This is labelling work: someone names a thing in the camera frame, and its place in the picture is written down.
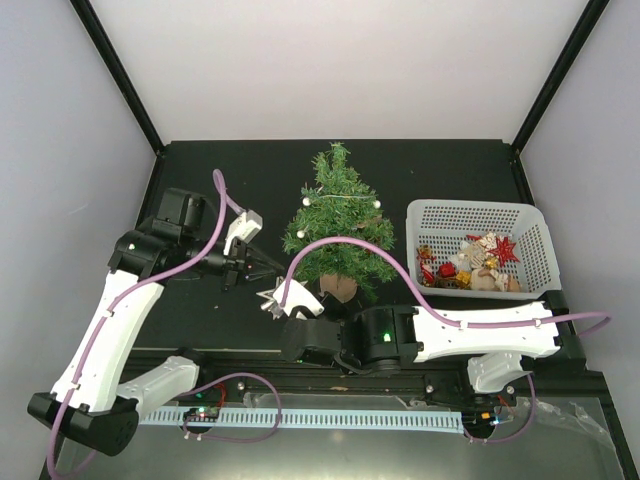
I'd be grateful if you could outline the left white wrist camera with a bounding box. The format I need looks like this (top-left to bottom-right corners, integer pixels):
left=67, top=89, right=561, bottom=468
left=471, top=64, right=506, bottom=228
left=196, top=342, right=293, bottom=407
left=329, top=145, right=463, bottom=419
left=223, top=210, right=263, bottom=256

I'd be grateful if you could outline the white bulb light string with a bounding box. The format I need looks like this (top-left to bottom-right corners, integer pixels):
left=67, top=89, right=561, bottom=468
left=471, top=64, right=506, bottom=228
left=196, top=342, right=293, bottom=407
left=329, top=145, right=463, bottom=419
left=295, top=193, right=382, bottom=239

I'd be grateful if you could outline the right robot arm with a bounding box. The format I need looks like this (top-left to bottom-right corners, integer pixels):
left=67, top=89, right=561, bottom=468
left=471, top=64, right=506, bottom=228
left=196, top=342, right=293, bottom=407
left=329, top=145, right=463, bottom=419
left=281, top=301, right=584, bottom=403

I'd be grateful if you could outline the wooden tree base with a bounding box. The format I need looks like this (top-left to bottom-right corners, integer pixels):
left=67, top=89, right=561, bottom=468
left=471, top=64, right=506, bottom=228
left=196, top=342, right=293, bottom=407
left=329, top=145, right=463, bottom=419
left=319, top=274, right=358, bottom=304

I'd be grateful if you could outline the left black frame post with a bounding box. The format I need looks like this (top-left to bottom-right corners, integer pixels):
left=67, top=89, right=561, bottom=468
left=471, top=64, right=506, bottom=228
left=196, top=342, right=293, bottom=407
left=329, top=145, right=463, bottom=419
left=70, top=0, right=165, bottom=155

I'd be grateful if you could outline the white slotted cable duct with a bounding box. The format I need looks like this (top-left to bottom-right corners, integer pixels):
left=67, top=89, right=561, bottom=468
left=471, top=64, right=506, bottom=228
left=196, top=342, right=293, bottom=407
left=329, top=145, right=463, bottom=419
left=140, top=406, right=464, bottom=434

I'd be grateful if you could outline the beige figurine ornament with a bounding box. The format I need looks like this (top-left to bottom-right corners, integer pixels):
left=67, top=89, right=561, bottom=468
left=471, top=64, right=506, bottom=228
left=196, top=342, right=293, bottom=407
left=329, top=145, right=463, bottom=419
left=470, top=268, right=521, bottom=293

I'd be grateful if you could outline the silver glitter star topper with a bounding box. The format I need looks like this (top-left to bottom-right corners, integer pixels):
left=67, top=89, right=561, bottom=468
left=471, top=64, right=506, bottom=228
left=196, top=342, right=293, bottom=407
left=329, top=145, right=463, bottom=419
left=256, top=288, right=284, bottom=320

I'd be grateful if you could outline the purple cable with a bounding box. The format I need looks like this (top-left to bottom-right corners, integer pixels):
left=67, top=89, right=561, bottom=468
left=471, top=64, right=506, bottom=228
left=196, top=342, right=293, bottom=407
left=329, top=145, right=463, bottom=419
left=45, top=168, right=246, bottom=479
left=279, top=236, right=614, bottom=339

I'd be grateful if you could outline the red wrapped candy ornament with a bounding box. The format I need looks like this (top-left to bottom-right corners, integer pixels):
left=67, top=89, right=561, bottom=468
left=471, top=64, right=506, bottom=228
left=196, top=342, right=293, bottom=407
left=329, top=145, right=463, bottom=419
left=417, top=245, right=437, bottom=287

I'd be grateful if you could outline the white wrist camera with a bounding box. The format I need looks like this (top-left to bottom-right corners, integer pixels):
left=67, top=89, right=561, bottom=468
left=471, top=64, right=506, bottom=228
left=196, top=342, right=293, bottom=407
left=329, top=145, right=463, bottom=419
left=223, top=210, right=263, bottom=256
left=271, top=277, right=324, bottom=320

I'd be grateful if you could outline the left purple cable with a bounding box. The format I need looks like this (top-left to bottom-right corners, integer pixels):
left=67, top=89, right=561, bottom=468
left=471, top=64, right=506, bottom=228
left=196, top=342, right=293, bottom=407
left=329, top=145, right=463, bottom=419
left=45, top=168, right=246, bottom=479

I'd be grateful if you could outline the small green christmas tree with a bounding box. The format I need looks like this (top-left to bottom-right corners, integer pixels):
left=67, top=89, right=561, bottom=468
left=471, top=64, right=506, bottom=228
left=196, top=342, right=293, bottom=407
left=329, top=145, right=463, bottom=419
left=283, top=142, right=397, bottom=301

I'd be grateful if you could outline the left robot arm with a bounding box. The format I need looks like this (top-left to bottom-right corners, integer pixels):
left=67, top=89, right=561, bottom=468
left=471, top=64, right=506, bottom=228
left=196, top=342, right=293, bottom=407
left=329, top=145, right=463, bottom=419
left=27, top=188, right=283, bottom=456

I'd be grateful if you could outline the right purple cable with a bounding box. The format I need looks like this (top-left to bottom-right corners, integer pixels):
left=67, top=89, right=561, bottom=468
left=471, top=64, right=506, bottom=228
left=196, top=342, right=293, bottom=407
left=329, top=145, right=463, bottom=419
left=279, top=236, right=614, bottom=339

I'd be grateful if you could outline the gold gift box ornament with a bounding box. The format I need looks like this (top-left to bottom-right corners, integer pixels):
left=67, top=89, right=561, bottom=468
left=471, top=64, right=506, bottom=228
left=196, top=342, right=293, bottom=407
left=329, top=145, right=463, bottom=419
left=454, top=271, right=472, bottom=290

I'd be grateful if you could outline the right black frame post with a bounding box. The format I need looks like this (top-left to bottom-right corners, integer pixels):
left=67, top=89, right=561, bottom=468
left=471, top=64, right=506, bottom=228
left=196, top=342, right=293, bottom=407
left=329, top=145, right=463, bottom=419
left=511, top=0, right=610, bottom=155

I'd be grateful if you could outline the red star ornament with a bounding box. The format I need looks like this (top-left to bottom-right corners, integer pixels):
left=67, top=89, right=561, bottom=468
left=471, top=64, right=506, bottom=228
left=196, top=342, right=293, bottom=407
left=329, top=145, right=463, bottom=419
left=488, top=237, right=520, bottom=266

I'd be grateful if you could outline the white perforated plastic basket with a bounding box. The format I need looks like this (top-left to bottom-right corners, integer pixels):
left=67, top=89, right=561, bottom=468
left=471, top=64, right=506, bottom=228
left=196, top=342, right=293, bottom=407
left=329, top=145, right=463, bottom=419
left=406, top=199, right=562, bottom=301

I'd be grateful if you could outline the black frame post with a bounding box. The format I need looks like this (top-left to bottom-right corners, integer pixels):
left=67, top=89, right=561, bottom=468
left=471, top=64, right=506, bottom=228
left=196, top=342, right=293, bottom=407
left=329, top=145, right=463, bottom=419
left=70, top=0, right=165, bottom=155
left=511, top=0, right=610, bottom=155

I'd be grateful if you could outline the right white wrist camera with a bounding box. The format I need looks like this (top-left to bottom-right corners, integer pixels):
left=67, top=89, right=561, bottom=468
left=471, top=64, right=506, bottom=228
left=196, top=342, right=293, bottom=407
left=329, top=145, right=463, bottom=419
left=271, top=277, right=324, bottom=320

